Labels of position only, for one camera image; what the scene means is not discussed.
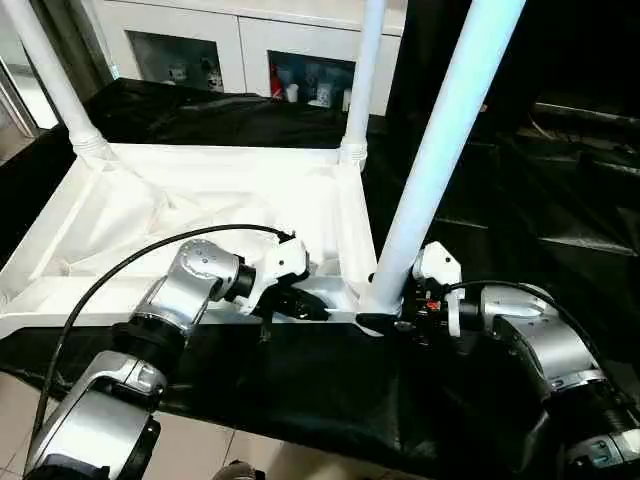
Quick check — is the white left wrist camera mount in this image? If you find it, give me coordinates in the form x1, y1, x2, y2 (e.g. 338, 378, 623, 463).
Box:
238, 237, 314, 317

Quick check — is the white plastic table top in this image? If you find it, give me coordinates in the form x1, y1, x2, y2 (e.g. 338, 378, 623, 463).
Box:
0, 140, 388, 342

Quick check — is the black mat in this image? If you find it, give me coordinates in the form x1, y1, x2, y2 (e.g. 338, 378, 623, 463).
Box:
0, 78, 640, 480

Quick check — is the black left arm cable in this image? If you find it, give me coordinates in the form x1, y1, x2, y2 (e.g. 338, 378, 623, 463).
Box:
28, 224, 297, 453

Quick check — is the white plastic table leg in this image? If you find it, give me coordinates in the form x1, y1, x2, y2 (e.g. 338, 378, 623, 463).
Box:
0, 0, 112, 161
359, 0, 529, 320
338, 0, 390, 170

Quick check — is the white cabinet with glass doors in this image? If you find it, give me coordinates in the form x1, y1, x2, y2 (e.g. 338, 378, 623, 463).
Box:
90, 0, 411, 117

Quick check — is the black metal bar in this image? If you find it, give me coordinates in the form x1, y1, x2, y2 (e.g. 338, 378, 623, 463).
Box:
530, 98, 640, 129

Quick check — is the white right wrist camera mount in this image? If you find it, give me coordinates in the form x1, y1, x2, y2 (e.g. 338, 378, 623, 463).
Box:
411, 241, 467, 339

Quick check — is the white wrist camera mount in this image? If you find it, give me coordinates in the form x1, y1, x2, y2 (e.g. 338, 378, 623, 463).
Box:
238, 237, 314, 317
411, 241, 467, 339

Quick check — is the grey curtain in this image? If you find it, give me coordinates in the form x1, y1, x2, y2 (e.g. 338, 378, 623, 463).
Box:
30, 0, 117, 103

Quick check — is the grey left robot foot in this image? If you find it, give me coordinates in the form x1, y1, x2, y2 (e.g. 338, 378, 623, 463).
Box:
213, 460, 267, 480

